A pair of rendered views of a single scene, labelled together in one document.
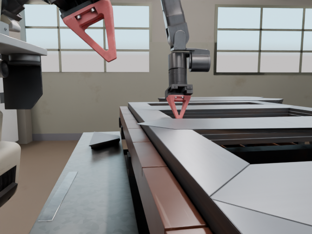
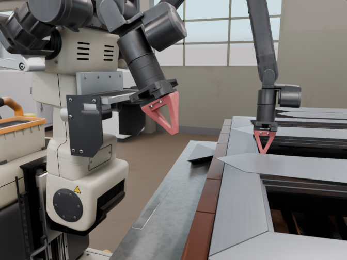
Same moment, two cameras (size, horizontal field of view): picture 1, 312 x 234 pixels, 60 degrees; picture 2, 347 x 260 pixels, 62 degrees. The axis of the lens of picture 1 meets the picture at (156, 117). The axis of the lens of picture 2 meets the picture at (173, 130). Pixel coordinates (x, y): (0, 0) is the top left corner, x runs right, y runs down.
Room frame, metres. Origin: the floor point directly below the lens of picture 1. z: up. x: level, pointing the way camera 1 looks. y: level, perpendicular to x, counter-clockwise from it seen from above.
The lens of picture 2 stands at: (-0.11, -0.14, 1.12)
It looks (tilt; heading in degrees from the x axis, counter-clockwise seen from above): 12 degrees down; 22
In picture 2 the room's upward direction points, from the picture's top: straight up
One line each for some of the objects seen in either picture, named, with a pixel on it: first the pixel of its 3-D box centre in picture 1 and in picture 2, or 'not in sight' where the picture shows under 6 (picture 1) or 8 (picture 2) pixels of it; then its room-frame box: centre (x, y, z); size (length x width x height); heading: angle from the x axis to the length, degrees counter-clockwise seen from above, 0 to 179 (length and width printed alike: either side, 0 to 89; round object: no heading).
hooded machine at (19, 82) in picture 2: not in sight; (29, 85); (3.64, 4.14, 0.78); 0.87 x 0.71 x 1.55; 93
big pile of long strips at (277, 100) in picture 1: (219, 102); (343, 118); (1.79, -0.42, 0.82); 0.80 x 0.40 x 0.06; 99
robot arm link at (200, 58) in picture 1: (190, 52); (281, 87); (0.86, -0.11, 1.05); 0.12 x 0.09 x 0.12; 95
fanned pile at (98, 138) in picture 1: (106, 139); (206, 152); (1.20, 0.23, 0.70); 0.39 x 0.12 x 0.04; 9
